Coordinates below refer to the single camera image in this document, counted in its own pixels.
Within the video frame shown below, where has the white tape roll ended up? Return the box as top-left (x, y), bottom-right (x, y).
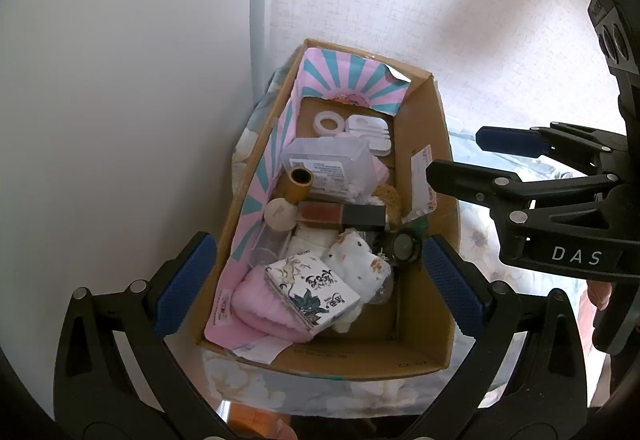
top-left (312, 111), bottom-right (347, 137)

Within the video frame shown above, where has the white ink-print tissue packet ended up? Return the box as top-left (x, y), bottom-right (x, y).
top-left (263, 254), bottom-right (362, 338)

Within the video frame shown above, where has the clear plastic cup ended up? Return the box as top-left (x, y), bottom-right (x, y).
top-left (247, 220), bottom-right (296, 268)

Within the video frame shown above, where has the round black compact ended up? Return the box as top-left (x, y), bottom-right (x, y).
top-left (390, 230), bottom-right (425, 266)

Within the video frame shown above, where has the brown and black lipstick box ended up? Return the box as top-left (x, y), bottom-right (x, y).
top-left (297, 200), bottom-right (387, 228)

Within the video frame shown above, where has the pink towel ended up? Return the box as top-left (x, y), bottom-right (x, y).
top-left (231, 265), bottom-right (311, 343)

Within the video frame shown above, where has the cardboard box with pink lining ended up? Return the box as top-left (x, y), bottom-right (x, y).
top-left (195, 38), bottom-right (463, 378)

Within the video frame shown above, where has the person's right hand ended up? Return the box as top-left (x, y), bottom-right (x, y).
top-left (587, 281), bottom-right (613, 312)

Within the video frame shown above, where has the white paper slip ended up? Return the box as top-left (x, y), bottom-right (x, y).
top-left (232, 337), bottom-right (296, 363)

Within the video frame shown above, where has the small pink pad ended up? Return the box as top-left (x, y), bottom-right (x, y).
top-left (371, 154), bottom-right (391, 185)

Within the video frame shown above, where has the round beige powder case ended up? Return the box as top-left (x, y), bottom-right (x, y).
top-left (264, 197), bottom-right (296, 232)

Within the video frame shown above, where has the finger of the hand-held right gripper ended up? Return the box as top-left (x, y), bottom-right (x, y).
top-left (425, 160), bottom-right (622, 227)
top-left (475, 122), bottom-right (627, 173)

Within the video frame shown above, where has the white dotted cloth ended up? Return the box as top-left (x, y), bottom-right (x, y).
top-left (321, 229), bottom-right (392, 303)

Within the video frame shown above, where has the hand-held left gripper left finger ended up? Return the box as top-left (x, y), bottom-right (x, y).
top-left (52, 231), bottom-right (236, 440)

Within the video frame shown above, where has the brown cardboard tube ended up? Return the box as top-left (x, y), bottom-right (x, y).
top-left (285, 166), bottom-right (315, 208)

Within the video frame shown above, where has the clear plastic box with label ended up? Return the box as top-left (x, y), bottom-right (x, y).
top-left (281, 138), bottom-right (375, 200)

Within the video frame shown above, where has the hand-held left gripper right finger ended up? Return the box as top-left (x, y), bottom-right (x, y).
top-left (400, 234), bottom-right (588, 440)

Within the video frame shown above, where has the floral tablecloth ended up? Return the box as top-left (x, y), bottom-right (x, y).
top-left (200, 65), bottom-right (601, 421)

